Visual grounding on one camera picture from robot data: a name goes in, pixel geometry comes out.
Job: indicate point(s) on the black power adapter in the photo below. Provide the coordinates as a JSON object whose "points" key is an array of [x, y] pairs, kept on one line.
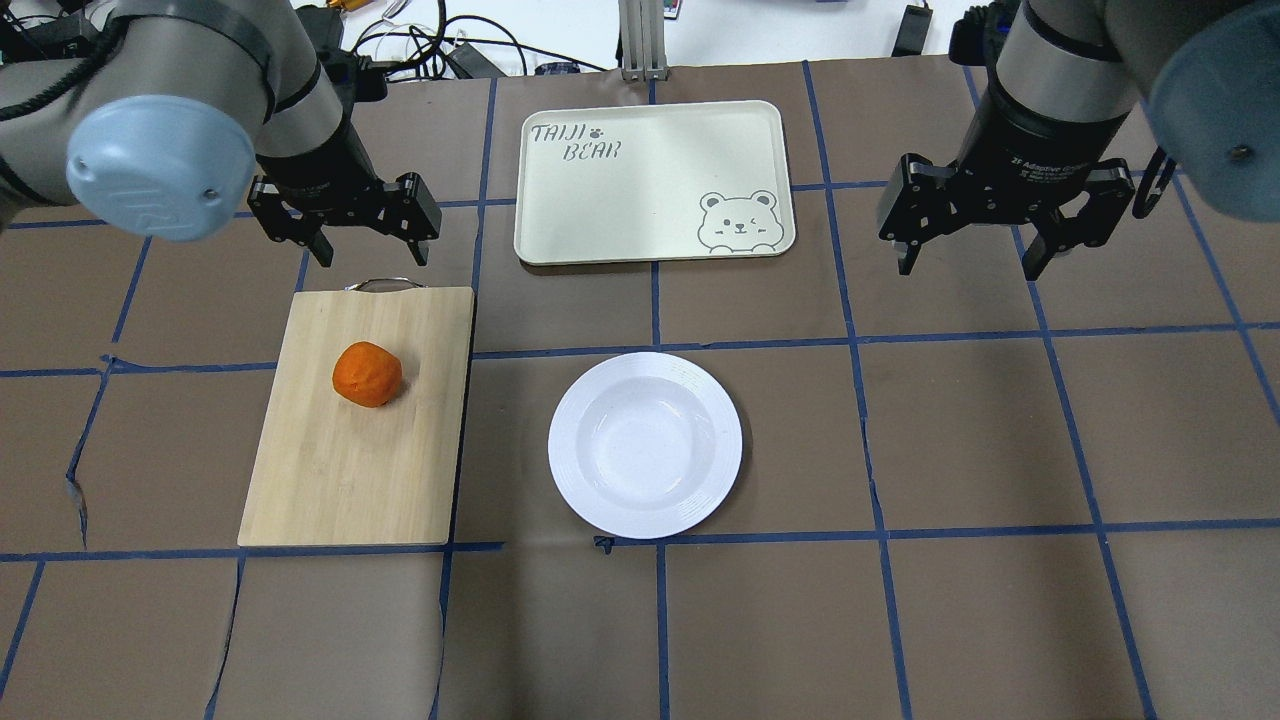
{"points": [[914, 27]]}

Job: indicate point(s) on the orange fruit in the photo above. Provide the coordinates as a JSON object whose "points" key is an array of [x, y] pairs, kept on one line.
{"points": [[367, 375]]}

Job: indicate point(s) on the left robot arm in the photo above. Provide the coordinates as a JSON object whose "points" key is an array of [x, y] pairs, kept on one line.
{"points": [[184, 111]]}

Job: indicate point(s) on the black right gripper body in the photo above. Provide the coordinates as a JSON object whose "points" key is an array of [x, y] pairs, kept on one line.
{"points": [[1022, 140]]}

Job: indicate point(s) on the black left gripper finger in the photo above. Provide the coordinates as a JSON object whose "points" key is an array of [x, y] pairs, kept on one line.
{"points": [[315, 242], [419, 249]]}

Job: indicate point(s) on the white round plate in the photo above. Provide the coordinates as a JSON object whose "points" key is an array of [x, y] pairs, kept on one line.
{"points": [[645, 445]]}

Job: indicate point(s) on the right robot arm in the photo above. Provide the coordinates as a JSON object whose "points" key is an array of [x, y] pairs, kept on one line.
{"points": [[1090, 108]]}

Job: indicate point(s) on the cream bear tray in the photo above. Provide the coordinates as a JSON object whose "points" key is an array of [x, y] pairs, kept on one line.
{"points": [[653, 183]]}

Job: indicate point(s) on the bamboo cutting board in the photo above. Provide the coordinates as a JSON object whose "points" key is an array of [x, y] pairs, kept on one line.
{"points": [[328, 472]]}

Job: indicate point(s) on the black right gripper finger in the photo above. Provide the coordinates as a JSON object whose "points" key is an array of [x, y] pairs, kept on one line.
{"points": [[1039, 254], [909, 252]]}

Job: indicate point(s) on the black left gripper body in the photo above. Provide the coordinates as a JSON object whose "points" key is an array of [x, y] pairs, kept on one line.
{"points": [[322, 163]]}

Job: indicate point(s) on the aluminium frame post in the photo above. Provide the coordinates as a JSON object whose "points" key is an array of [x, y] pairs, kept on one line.
{"points": [[643, 41]]}

